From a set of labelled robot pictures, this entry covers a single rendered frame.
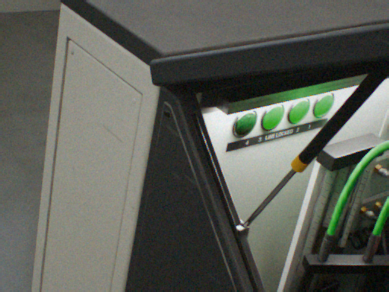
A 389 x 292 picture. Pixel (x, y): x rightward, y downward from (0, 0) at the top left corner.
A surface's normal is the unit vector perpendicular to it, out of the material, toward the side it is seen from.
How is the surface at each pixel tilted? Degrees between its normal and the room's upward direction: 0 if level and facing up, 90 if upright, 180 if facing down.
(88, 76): 90
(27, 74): 0
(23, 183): 0
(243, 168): 90
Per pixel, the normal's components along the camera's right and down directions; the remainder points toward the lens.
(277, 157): 0.62, 0.48
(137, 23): 0.18, -0.85
